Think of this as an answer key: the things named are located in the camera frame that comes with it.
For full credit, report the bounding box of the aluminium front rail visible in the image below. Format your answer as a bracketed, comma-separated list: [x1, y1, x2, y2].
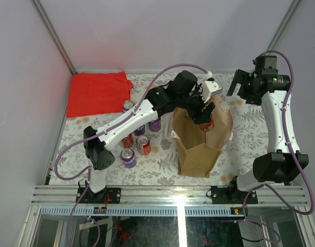
[31, 185, 309, 207]

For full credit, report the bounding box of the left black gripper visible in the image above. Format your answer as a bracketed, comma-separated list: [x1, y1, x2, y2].
[176, 83, 214, 122]

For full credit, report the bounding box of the red coke can front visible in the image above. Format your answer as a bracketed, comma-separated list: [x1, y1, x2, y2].
[136, 135, 151, 155]

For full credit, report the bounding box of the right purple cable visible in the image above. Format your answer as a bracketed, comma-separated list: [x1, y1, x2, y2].
[242, 50, 315, 244]

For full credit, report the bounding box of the red coke can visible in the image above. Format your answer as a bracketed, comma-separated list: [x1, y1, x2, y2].
[199, 113, 215, 132]
[136, 135, 151, 155]
[121, 133, 134, 148]

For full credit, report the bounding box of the red folded cloth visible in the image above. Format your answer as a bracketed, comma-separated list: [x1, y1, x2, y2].
[66, 72, 133, 118]

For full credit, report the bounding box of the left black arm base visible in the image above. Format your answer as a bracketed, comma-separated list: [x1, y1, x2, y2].
[76, 181, 121, 206]

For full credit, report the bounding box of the brown jute canvas bag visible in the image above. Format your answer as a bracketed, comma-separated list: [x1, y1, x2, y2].
[171, 95, 234, 178]

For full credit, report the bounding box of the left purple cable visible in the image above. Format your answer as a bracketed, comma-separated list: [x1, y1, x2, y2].
[54, 63, 209, 247]

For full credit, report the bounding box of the purple fanta can front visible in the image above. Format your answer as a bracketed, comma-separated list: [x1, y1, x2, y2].
[120, 148, 137, 168]

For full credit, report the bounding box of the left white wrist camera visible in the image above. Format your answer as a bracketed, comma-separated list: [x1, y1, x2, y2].
[201, 71, 222, 103]

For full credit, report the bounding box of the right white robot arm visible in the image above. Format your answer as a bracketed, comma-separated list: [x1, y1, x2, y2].
[227, 55, 309, 203]

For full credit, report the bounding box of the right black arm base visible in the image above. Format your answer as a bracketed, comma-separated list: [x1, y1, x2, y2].
[206, 176, 258, 205]

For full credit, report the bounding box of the purple cable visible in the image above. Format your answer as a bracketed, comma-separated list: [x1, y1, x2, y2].
[54, 63, 209, 247]
[242, 50, 315, 244]

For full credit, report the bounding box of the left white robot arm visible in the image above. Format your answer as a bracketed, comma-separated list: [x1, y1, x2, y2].
[83, 70, 222, 203]

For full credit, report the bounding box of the purple fanta can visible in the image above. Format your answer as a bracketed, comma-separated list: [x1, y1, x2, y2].
[134, 125, 145, 136]
[148, 118, 161, 132]
[120, 148, 137, 168]
[122, 100, 135, 113]

